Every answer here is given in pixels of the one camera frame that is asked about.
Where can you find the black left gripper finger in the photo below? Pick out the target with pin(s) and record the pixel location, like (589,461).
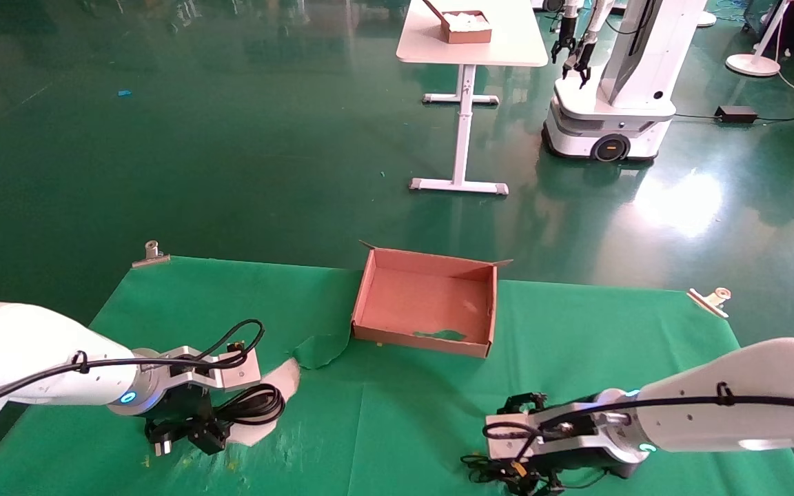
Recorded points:
(211,435)

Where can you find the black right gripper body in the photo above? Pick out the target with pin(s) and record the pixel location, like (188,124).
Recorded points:
(597,465)

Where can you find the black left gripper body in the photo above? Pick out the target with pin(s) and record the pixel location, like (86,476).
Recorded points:
(180,406)

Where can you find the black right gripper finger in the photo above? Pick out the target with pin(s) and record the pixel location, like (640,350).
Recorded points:
(535,483)
(522,403)

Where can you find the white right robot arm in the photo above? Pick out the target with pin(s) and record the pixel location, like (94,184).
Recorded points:
(748,386)

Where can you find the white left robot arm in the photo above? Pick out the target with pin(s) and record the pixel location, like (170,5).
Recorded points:
(25,358)

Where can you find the open brown cardboard box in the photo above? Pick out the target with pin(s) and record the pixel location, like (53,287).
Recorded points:
(424,303)

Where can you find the small brown cardboard box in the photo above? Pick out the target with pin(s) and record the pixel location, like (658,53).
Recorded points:
(469,36)

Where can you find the green tablecloth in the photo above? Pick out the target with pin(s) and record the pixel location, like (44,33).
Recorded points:
(404,413)

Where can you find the silver table clamp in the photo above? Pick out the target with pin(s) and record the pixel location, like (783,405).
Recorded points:
(152,256)
(708,302)

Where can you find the white wheeled background robot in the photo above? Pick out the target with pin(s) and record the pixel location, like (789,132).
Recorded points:
(617,103)

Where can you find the black background robot gripper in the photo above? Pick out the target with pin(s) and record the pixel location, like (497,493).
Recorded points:
(564,41)
(582,63)

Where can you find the black power brick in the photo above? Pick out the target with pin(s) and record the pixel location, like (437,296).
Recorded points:
(736,114)

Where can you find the white crumpled packing material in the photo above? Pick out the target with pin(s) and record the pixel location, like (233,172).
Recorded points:
(467,21)

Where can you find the white floor stand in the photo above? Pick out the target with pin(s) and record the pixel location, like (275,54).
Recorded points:
(753,65)

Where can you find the white round stand base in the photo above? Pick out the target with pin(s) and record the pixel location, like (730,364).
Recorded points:
(706,19)

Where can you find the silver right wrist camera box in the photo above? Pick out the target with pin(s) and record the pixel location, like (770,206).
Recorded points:
(507,441)

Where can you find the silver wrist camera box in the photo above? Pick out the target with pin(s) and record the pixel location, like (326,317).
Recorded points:
(231,375)
(507,441)

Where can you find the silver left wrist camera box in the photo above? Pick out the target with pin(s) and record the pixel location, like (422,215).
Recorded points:
(231,375)

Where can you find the white pedestal table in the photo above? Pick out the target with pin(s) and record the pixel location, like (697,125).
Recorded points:
(507,41)

